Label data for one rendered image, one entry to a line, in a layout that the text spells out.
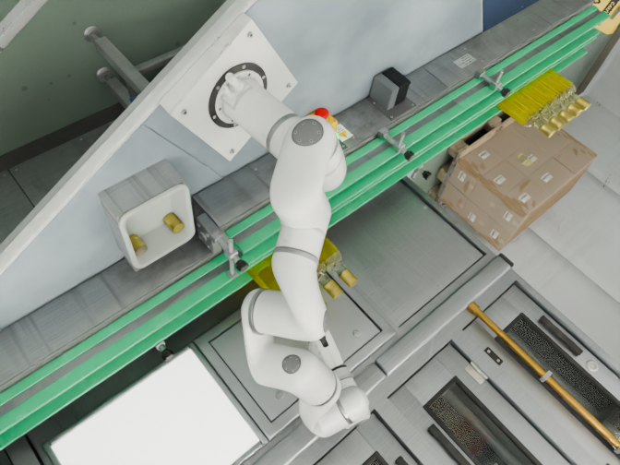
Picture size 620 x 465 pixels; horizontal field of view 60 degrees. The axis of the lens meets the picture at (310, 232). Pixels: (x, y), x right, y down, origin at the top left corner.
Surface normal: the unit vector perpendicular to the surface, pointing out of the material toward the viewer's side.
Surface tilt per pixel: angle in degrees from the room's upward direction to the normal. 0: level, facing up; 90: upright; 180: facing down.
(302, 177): 88
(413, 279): 90
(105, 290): 90
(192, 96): 5
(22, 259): 0
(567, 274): 90
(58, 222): 0
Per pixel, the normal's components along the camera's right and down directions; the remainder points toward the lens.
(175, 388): 0.09, -0.54
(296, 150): -0.29, -0.37
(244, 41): 0.67, 0.61
